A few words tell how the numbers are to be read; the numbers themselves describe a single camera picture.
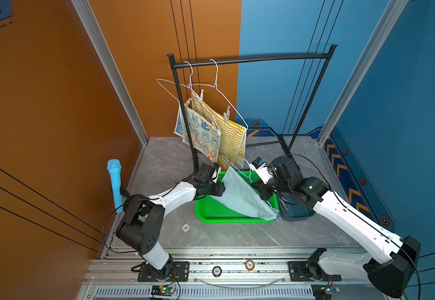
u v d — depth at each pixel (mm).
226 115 767
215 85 725
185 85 727
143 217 499
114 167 709
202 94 828
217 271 740
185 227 848
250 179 725
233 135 816
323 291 705
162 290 708
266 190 643
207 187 767
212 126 771
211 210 895
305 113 915
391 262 379
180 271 734
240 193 872
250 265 755
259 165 630
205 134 870
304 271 725
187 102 791
